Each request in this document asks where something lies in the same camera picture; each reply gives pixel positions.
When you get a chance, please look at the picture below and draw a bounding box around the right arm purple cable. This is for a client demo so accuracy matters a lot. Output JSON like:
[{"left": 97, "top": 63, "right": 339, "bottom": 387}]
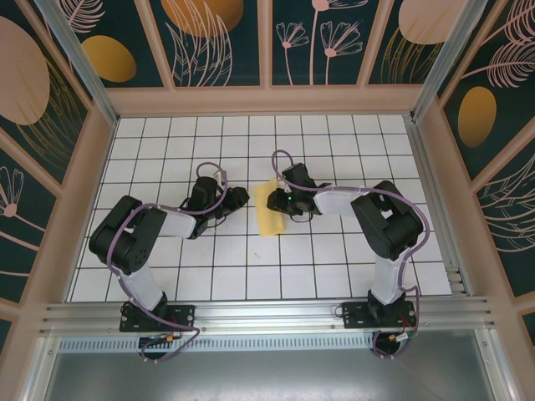
[{"left": 271, "top": 149, "right": 431, "bottom": 361}]

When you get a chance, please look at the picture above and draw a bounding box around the aluminium side rail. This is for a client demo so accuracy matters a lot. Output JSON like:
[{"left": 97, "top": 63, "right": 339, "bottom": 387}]
[{"left": 405, "top": 116, "right": 469, "bottom": 297}]

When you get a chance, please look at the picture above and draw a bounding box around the yellow cloth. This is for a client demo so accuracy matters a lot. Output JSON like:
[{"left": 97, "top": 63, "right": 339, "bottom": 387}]
[{"left": 253, "top": 175, "right": 286, "bottom": 238}]

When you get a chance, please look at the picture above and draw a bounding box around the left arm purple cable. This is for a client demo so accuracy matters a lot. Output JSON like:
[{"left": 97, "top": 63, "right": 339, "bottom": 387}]
[{"left": 106, "top": 162, "right": 231, "bottom": 364}]

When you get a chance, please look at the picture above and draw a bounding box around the perforated metal cable tray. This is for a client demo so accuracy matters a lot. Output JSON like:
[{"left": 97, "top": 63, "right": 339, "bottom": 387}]
[{"left": 58, "top": 337, "right": 377, "bottom": 353}]

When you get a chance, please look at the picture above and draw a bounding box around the aluminium corner post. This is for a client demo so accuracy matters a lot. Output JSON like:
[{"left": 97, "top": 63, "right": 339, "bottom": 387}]
[
  {"left": 409, "top": 0, "right": 490, "bottom": 124},
  {"left": 33, "top": 0, "right": 120, "bottom": 127}
]

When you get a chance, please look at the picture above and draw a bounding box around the grey sheet metal panel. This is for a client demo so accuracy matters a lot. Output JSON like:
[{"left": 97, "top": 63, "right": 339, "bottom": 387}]
[{"left": 24, "top": 333, "right": 517, "bottom": 401}]

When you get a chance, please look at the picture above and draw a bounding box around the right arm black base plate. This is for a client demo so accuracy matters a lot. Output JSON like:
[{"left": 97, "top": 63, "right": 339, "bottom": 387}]
[{"left": 342, "top": 301, "right": 417, "bottom": 331}]

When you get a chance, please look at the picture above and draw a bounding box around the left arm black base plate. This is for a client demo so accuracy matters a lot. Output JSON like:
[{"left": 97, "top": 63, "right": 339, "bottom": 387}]
[{"left": 120, "top": 303, "right": 196, "bottom": 333}]

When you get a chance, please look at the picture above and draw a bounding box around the long aluminium mounting rail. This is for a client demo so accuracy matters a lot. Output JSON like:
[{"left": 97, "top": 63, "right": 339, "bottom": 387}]
[{"left": 39, "top": 296, "right": 498, "bottom": 335}]

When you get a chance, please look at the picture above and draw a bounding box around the white grid table mat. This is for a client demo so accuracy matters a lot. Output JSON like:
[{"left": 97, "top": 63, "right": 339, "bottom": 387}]
[{"left": 62, "top": 115, "right": 455, "bottom": 302}]

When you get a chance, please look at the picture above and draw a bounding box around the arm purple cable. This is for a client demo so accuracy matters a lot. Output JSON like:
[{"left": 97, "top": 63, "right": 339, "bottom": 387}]
[
  {"left": 106, "top": 162, "right": 231, "bottom": 364},
  {"left": 271, "top": 149, "right": 431, "bottom": 361}
]

